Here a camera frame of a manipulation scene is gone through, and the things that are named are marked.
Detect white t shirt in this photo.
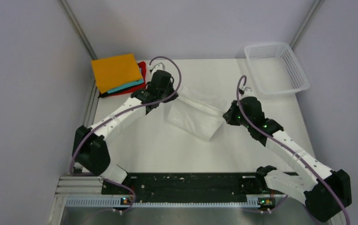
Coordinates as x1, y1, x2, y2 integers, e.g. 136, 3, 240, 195
167, 86, 227, 141

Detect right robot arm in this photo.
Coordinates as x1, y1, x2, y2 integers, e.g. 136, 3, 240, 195
223, 97, 352, 225

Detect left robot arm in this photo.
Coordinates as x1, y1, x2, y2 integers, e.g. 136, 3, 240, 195
73, 69, 178, 194

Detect teal folded t shirt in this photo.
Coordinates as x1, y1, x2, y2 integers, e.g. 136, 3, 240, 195
107, 78, 144, 94

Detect red folded t shirt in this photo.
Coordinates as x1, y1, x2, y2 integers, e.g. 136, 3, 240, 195
98, 61, 147, 98

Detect white plastic basket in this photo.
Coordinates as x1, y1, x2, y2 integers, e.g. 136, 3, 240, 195
244, 42, 310, 98

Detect orange folded t shirt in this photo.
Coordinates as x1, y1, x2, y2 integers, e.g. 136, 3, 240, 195
91, 53, 143, 93

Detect black folded t shirt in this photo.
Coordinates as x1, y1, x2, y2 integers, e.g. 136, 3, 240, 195
98, 92, 109, 98

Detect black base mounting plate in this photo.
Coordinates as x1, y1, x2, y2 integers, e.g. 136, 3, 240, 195
101, 172, 279, 203

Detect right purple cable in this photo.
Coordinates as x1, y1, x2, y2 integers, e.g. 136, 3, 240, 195
236, 75, 351, 225

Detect purple cable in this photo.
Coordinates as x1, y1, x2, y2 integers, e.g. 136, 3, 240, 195
236, 75, 351, 225
69, 56, 183, 215

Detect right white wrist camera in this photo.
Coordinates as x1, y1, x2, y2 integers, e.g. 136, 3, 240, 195
239, 87, 255, 99

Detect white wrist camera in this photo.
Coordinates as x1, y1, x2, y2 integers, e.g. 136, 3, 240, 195
149, 62, 166, 74
239, 87, 255, 99

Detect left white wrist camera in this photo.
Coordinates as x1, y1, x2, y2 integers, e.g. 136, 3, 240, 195
149, 62, 166, 74

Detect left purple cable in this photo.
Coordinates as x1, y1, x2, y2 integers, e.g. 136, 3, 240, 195
69, 56, 183, 215

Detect left aluminium frame rail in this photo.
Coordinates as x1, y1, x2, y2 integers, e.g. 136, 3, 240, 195
70, 82, 100, 176

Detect left corner metal post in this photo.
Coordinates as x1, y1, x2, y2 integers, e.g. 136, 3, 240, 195
58, 0, 97, 60

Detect corner metal post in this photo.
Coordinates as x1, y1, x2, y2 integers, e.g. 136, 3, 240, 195
58, 0, 97, 60
289, 0, 325, 51

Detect right corner metal post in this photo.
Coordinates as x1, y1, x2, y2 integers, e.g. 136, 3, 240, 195
289, 0, 325, 51

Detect white slotted cable duct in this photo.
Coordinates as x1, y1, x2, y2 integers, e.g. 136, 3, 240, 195
66, 197, 260, 208

